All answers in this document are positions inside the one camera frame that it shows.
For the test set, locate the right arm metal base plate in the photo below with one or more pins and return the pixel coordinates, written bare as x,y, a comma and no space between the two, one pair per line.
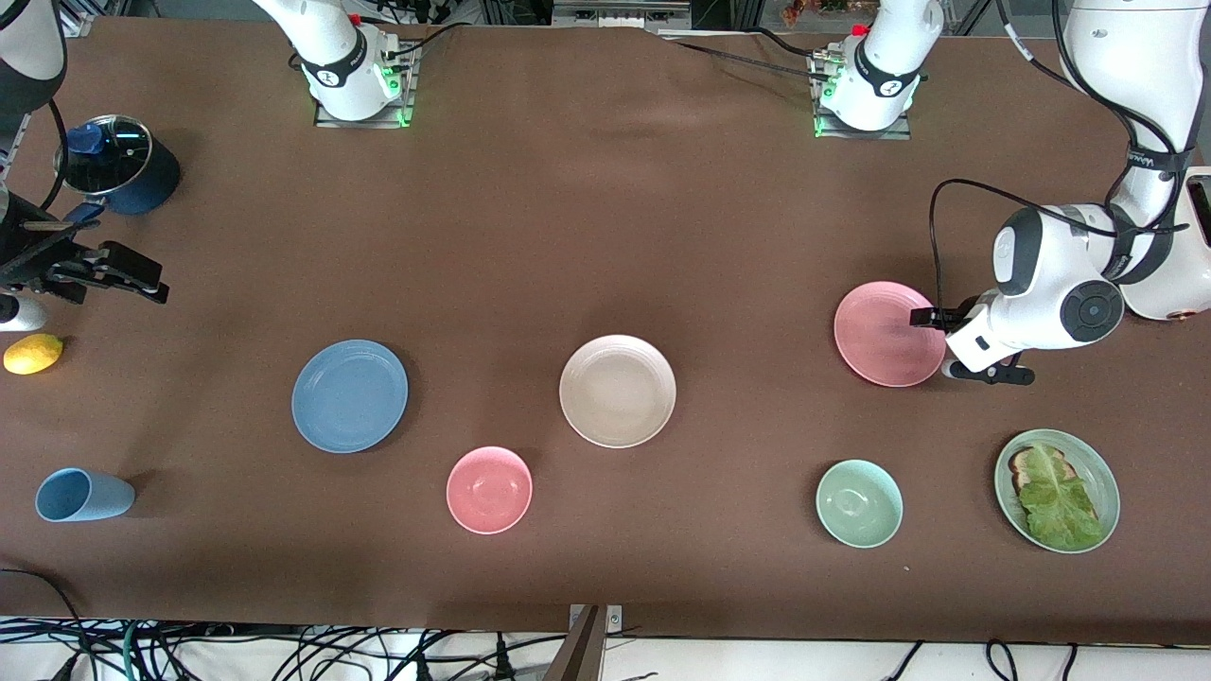
331,121

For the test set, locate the beige plate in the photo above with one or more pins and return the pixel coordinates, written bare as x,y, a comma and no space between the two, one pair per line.
617,391

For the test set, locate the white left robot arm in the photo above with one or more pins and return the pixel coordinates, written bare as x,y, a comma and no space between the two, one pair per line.
1126,76

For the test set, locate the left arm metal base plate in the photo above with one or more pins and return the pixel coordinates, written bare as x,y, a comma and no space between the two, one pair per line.
889,134

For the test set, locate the blue plate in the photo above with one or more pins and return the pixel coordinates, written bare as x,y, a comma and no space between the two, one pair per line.
350,397

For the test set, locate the aluminium frame profile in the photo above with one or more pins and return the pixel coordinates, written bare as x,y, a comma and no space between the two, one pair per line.
78,25

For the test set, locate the green plate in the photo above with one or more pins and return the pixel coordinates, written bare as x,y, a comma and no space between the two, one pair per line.
1093,463

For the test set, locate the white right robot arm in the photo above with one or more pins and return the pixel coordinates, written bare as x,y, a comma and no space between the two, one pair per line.
331,47

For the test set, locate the dark blue pot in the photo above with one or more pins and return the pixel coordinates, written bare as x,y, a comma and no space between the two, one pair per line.
156,184

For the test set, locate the brown post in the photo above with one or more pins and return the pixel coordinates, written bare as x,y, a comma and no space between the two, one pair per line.
585,657

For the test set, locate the grey metal bar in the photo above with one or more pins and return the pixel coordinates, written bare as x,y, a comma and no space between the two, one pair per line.
620,17

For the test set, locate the brown bread slice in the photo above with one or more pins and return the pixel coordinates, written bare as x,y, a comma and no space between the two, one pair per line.
1016,465

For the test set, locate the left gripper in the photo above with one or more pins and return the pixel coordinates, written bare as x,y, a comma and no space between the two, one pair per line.
957,315

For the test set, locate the green lettuce leaf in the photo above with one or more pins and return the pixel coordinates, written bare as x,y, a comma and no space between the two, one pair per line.
1055,501

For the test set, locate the green bowl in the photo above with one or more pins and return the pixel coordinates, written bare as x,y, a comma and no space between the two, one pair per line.
859,503

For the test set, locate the small metal bracket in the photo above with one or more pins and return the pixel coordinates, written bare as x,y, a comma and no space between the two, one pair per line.
615,619

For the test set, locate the white toaster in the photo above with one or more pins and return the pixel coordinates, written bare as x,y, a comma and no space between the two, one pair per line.
1173,301

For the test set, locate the pink plate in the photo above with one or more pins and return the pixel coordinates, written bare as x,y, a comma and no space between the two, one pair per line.
880,340

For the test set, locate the yellow lemon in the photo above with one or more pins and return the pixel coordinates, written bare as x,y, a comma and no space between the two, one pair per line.
33,355

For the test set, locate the pink bowl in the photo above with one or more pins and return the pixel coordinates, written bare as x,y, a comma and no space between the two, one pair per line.
489,490

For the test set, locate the blue cup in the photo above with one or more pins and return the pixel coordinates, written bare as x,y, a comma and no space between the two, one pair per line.
95,497

